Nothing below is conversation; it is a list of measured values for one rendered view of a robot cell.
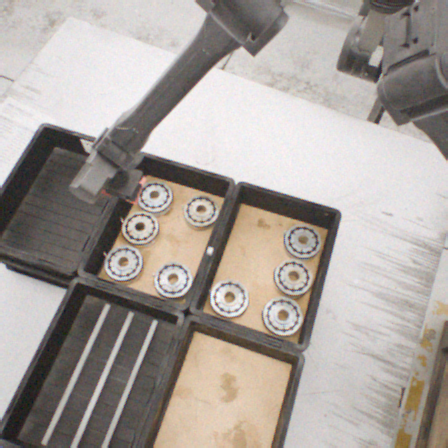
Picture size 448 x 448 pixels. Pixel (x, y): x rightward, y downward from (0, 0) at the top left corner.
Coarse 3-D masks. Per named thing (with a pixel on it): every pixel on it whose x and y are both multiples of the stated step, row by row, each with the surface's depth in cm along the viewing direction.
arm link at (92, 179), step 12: (96, 144) 87; (96, 156) 89; (84, 168) 90; (96, 168) 88; (108, 168) 89; (132, 168) 90; (84, 180) 87; (96, 180) 88; (108, 180) 92; (72, 192) 92; (84, 192) 88; (96, 192) 88
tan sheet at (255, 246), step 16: (240, 208) 136; (256, 208) 136; (240, 224) 134; (256, 224) 134; (272, 224) 134; (288, 224) 134; (304, 224) 134; (240, 240) 132; (256, 240) 132; (272, 240) 132; (224, 256) 130; (240, 256) 130; (256, 256) 130; (272, 256) 130; (320, 256) 130; (224, 272) 128; (240, 272) 128; (256, 272) 128; (272, 272) 128; (256, 288) 126; (272, 288) 126; (208, 304) 124; (256, 304) 124; (304, 304) 124; (240, 320) 122; (256, 320) 122
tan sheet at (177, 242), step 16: (176, 192) 138; (192, 192) 138; (176, 208) 136; (160, 224) 133; (176, 224) 134; (160, 240) 131; (176, 240) 131; (192, 240) 131; (144, 256) 129; (160, 256) 129; (176, 256) 129; (192, 256) 129; (144, 272) 127; (192, 272) 127; (144, 288) 125
